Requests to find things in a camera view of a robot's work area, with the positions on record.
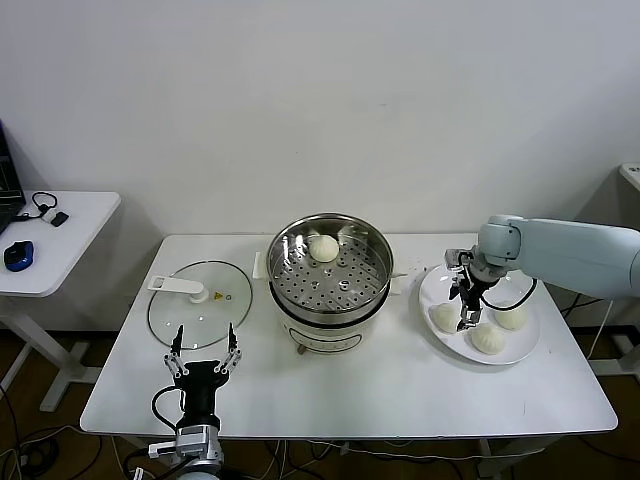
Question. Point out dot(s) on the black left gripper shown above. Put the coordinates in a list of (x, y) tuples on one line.
[(201, 376)]

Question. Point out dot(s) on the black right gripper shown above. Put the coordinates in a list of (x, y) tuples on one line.
[(474, 290)]

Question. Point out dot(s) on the white steamed baozi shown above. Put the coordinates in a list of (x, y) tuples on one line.
[(487, 339), (444, 319), (512, 317), (323, 249)]

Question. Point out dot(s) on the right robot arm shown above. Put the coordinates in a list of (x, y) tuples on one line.
[(575, 250)]

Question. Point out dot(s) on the stainless steel steamer basket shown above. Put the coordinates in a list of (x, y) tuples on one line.
[(330, 285)]

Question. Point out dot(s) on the white round plate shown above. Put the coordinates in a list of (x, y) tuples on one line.
[(505, 345)]

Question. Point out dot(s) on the large white table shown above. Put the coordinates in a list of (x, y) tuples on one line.
[(350, 395)]

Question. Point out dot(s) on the small white side table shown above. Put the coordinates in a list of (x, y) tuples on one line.
[(75, 240)]

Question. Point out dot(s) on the small black device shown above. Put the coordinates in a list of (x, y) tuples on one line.
[(60, 219)]

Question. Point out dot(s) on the small white adapter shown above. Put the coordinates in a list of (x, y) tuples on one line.
[(48, 216)]

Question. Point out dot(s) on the blue computer mouse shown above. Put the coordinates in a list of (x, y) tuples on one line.
[(19, 255)]

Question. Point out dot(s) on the black laptop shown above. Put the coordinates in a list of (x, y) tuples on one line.
[(7, 200)]

